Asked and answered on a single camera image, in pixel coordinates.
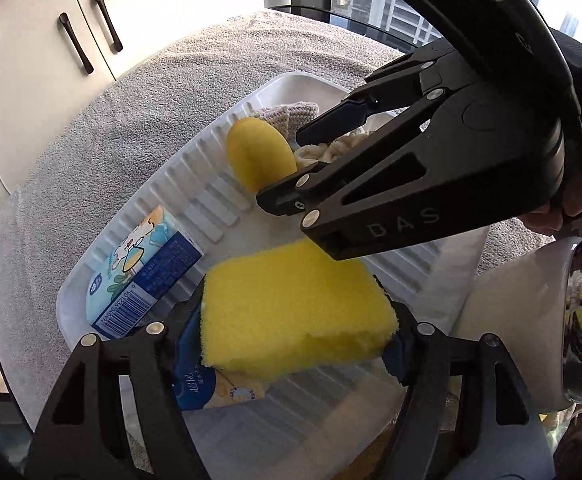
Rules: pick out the blue yellow packet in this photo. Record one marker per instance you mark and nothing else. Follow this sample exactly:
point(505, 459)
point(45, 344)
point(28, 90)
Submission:
point(231, 392)

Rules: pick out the grey high-rise building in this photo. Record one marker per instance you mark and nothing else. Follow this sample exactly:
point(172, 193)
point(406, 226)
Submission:
point(396, 10)

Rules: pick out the white wall cabinet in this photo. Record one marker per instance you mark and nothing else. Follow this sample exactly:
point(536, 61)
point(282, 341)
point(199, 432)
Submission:
point(21, 85)

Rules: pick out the white mug with metal lid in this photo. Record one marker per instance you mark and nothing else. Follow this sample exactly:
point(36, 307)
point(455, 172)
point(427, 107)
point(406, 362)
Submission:
point(511, 290)

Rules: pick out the large yellow sponge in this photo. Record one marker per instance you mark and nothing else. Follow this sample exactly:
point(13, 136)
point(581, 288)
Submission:
point(291, 310)

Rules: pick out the cream looped knit cloth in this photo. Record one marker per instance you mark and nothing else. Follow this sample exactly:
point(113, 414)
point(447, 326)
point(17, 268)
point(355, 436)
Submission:
point(318, 152)

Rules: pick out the blue and white tissue pack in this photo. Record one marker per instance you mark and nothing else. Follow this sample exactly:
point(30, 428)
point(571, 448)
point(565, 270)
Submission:
point(141, 270)

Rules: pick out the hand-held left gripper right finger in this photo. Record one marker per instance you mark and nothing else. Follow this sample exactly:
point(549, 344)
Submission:
point(402, 360)

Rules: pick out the person's right hand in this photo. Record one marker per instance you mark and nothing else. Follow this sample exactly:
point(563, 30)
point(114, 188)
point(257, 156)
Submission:
point(578, 192)

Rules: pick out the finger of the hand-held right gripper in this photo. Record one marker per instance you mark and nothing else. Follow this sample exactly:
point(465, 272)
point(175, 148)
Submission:
point(371, 195)
point(331, 122)

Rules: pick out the white ribbed plastic tray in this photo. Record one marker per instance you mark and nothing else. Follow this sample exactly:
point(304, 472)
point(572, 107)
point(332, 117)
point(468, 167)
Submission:
point(196, 185)

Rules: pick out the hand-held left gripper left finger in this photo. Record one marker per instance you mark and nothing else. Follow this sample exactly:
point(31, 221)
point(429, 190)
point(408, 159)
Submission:
point(191, 335)

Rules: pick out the grey terry towel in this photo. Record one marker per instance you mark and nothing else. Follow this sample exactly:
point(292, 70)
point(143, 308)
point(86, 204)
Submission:
point(121, 110)

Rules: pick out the yellow teardrop sponge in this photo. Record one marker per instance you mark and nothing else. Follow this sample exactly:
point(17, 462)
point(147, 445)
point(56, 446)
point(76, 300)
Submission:
point(258, 155)

